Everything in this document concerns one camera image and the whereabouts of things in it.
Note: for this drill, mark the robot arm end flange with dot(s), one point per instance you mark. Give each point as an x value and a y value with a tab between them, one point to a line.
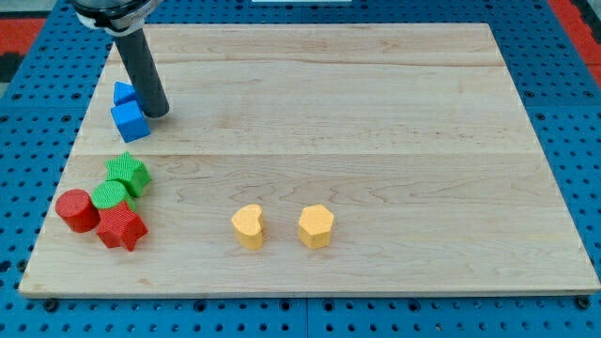
117	18

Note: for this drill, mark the yellow hexagon block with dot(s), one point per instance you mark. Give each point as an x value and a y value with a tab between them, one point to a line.
315	226

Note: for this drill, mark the light wooden board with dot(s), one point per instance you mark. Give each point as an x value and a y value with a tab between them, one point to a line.
412	135

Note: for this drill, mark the yellow heart block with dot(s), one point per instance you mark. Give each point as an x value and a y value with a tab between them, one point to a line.
248	226

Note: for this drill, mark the green star block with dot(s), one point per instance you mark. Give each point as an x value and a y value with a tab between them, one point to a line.
130	172

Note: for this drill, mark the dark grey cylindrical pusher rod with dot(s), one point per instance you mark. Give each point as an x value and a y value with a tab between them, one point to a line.
139	64

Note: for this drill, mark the blue cube block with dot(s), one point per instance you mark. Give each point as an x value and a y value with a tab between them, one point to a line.
130	121

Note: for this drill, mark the red star block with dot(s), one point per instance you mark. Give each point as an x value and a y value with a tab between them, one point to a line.
120	227

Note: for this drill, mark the blue triangular block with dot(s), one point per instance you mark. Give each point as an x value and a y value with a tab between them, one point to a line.
124	93

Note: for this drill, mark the green cylinder block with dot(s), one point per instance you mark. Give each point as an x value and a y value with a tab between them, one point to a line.
111	193

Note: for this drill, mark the red cylinder block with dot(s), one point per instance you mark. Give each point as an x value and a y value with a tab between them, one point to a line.
76	210

